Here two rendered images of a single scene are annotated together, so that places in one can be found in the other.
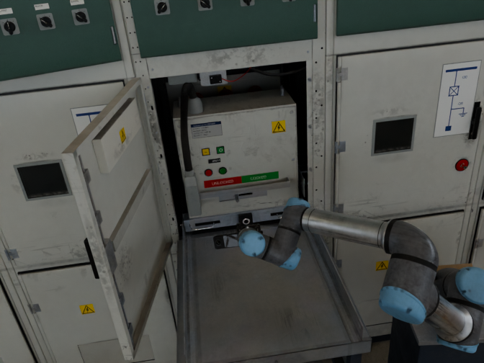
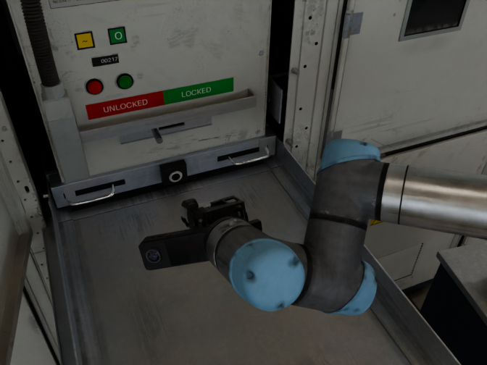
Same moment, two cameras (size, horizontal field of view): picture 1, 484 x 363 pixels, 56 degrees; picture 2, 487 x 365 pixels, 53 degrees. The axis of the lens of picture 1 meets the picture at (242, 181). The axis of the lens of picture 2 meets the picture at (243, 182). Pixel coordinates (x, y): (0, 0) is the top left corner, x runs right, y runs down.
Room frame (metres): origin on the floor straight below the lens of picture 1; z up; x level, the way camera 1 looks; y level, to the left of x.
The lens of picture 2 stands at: (0.78, 0.13, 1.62)
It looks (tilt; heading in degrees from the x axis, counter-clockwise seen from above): 41 degrees down; 341
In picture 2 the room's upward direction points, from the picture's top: 1 degrees clockwise
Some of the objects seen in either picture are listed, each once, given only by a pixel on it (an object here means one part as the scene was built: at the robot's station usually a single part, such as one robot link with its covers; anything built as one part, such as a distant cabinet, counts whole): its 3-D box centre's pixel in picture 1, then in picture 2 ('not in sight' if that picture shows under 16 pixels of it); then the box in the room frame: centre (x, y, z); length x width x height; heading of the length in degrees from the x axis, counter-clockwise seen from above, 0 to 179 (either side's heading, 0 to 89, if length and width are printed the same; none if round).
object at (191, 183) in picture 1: (192, 193); (65, 134); (1.60, 0.20, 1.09); 0.08 x 0.05 x 0.17; 4
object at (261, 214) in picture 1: (244, 214); (169, 164); (1.70, 0.00, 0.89); 0.54 x 0.05 x 0.06; 94
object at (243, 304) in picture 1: (259, 287); (230, 312); (1.31, -0.03, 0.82); 0.68 x 0.62 x 0.06; 4
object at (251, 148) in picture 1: (240, 166); (161, 71); (1.69, 0.00, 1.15); 0.48 x 0.01 x 0.48; 94
